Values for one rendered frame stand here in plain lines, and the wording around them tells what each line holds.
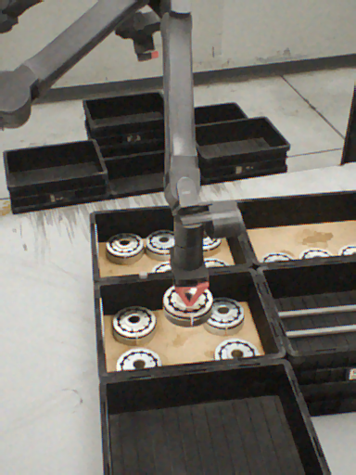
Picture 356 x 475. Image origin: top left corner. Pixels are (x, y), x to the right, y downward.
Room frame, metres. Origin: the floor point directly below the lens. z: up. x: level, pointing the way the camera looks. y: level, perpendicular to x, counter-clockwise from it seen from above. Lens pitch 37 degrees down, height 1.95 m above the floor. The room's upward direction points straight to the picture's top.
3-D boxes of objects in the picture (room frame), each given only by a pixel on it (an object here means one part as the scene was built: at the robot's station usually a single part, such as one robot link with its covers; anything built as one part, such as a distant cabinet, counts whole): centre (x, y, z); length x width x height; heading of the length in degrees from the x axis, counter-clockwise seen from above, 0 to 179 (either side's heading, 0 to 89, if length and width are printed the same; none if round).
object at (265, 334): (1.04, -0.01, 0.87); 0.40 x 0.30 x 0.11; 98
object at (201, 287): (0.96, -0.02, 1.10); 0.07 x 0.07 x 0.09; 8
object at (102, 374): (1.04, -0.01, 0.92); 0.40 x 0.30 x 0.02; 98
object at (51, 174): (2.29, 0.51, 0.37); 0.40 x 0.30 x 0.45; 106
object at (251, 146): (2.51, -0.26, 0.37); 0.40 x 0.30 x 0.45; 106
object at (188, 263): (0.97, -0.02, 1.17); 0.10 x 0.07 x 0.07; 8
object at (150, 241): (1.41, 0.04, 0.86); 0.10 x 0.10 x 0.01
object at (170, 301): (0.97, -0.02, 1.04); 0.10 x 0.10 x 0.01
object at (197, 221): (0.97, -0.03, 1.23); 0.07 x 0.06 x 0.07; 106
